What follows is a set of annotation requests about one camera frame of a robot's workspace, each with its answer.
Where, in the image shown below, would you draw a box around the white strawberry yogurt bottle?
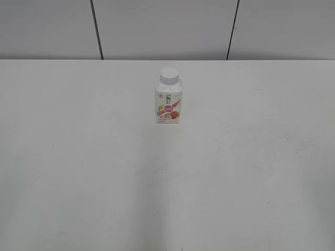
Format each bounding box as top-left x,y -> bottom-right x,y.
154,80 -> 183,123

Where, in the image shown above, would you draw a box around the white ribbed bottle cap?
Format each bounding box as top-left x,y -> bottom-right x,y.
160,68 -> 179,85

